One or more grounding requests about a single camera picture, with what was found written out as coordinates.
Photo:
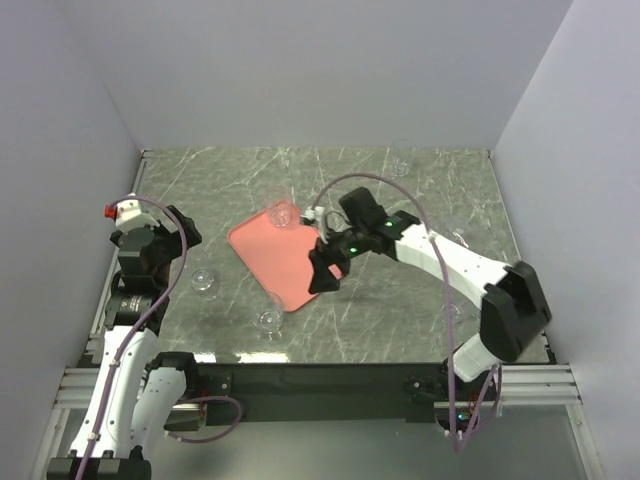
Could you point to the salmon pink plastic tray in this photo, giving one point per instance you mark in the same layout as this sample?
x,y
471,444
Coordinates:
x,y
277,257

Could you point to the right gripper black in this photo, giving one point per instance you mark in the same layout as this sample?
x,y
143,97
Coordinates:
x,y
325,250

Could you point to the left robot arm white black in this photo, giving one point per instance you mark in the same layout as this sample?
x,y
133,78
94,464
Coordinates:
x,y
132,400

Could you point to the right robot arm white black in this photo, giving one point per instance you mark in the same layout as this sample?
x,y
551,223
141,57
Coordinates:
x,y
513,307

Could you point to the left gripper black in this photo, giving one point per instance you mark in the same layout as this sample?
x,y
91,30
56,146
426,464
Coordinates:
x,y
174,237

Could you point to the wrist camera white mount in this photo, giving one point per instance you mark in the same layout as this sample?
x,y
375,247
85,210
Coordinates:
x,y
128,215
317,217

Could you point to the clear glass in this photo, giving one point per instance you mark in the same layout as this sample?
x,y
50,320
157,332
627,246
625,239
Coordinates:
x,y
279,205
269,316
202,276
402,154

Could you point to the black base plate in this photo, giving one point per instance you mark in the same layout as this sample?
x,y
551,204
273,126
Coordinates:
x,y
289,392

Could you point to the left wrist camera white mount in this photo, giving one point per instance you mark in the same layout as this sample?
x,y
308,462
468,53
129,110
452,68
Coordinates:
x,y
128,215

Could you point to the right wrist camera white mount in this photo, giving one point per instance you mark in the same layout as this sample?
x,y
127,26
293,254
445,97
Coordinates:
x,y
317,217

